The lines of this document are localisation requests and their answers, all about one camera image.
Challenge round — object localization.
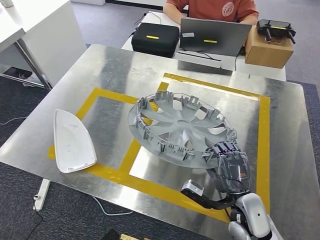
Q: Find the seated person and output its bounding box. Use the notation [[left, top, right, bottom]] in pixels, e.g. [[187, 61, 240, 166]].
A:
[[162, 0, 260, 26]]

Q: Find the white power cable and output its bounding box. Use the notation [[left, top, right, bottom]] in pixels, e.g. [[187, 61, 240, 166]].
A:
[[91, 196, 134, 217]]

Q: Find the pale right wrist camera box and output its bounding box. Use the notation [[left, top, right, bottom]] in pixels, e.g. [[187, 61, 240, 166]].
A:
[[181, 179, 205, 200]]

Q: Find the black power cable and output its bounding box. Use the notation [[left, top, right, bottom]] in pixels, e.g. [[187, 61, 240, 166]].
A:
[[25, 198, 45, 240]]

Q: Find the white power strip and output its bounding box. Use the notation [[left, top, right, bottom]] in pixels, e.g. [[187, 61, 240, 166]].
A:
[[32, 178, 51, 212]]

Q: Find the yellow floor tape strip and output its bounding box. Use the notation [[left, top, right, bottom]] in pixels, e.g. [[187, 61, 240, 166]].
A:
[[119, 233, 151, 240]]

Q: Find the wide yellow tape outline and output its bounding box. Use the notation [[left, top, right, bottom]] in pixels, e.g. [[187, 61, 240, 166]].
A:
[[48, 72, 271, 223]]

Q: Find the black zip case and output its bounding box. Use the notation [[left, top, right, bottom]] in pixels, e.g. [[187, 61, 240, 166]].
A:
[[131, 22, 180, 59]]

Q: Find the grey laptop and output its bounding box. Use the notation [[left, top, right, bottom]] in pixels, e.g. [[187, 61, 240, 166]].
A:
[[179, 18, 253, 58]]

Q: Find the brown cardboard box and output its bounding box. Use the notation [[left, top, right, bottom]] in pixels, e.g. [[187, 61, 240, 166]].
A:
[[245, 25, 295, 70]]

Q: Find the white plastic cover part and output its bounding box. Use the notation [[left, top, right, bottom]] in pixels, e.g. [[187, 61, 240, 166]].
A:
[[53, 108, 97, 174]]

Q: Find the black router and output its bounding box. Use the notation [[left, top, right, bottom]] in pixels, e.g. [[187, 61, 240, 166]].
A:
[[257, 19, 297, 45]]

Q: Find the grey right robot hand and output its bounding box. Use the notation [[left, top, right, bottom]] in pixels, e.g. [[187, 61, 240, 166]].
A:
[[207, 140, 253, 196]]

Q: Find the dark left wrist camera mount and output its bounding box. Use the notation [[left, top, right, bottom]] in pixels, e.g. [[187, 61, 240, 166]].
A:
[[101, 228, 122, 240]]

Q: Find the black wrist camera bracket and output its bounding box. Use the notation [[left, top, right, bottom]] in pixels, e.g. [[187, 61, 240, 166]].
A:
[[181, 189, 237, 211]]

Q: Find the grey desk with metal legs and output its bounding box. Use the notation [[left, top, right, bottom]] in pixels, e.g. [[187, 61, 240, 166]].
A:
[[0, 18, 53, 92]]

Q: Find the grey plastic wheel cover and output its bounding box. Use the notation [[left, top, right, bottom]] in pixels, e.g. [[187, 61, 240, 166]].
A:
[[127, 90, 238, 170]]

